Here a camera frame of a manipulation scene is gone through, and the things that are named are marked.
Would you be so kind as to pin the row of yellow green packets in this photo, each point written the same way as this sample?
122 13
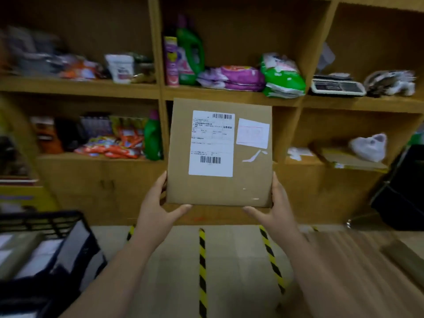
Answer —
129 124

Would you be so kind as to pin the pile of orange snack packets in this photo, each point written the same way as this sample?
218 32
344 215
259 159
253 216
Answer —
109 149

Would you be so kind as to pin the green detergent bottle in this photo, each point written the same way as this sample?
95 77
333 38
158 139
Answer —
192 52

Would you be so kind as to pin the purple packaged bags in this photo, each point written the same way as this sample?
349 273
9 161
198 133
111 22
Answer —
235 77

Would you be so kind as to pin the grey upright flat envelope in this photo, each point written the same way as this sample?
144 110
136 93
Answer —
325 57

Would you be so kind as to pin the black crate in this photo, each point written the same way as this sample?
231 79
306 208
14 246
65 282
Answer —
43 217

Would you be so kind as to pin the pile of grey packets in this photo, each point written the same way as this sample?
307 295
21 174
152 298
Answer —
33 52

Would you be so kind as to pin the row of purple packets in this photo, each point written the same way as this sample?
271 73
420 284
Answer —
96 124

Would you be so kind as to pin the wooden cupboard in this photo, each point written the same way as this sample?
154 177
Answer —
99 188

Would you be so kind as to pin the white keypad scale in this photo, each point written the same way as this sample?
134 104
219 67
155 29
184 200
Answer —
336 86

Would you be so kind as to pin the black office chair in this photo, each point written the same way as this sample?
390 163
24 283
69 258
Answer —
400 195

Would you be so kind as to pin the black snack packet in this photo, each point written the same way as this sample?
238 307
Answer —
69 134

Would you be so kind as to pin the person's right forearm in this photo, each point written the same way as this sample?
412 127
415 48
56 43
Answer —
314 281

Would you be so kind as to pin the stack of large cardboard boxes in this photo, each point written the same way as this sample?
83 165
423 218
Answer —
331 195

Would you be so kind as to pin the crumpled grey white bag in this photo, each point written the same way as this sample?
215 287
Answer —
389 82

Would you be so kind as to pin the person's right hand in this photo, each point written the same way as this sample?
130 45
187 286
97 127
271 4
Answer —
278 218

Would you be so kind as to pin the pink packet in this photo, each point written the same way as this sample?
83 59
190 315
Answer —
171 62

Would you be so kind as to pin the green plastic bag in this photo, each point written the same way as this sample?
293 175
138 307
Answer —
281 77

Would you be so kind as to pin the green plastic bottle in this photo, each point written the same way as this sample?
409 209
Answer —
152 139

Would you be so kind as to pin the knotted white plastic bag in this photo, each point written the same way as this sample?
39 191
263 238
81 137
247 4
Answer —
369 148

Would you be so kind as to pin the flat brown parcel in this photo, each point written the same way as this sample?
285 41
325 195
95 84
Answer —
347 160

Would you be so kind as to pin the person's left forearm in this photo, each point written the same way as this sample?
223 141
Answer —
112 281

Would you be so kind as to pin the yellow cardboard display stand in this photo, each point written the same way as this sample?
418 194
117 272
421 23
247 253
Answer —
26 198

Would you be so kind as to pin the person's left hand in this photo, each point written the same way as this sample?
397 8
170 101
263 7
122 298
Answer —
155 211

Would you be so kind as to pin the orange white snack bag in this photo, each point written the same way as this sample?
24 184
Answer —
81 69

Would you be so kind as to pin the white wrapped parcel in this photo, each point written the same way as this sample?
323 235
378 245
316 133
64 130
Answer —
298 153

